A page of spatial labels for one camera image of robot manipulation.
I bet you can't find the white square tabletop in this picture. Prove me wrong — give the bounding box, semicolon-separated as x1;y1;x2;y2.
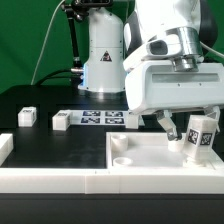
106;132;224;170

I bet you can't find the grey cable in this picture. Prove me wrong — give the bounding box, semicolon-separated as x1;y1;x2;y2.
30;0;66;86

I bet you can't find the white U-shaped obstacle fence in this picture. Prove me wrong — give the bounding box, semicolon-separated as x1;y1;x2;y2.
0;134;224;194

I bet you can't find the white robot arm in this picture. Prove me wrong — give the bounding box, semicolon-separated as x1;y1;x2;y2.
123;0;224;140

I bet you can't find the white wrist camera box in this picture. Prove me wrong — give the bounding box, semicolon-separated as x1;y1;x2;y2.
123;34;181;71

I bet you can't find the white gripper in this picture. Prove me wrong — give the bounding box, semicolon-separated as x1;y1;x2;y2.
125;61;224;141

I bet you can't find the printed marker sheet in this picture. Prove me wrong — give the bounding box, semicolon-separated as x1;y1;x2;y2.
71;110;128;126

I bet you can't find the black cable bundle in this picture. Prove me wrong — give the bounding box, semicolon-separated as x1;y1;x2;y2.
34;67;84;87

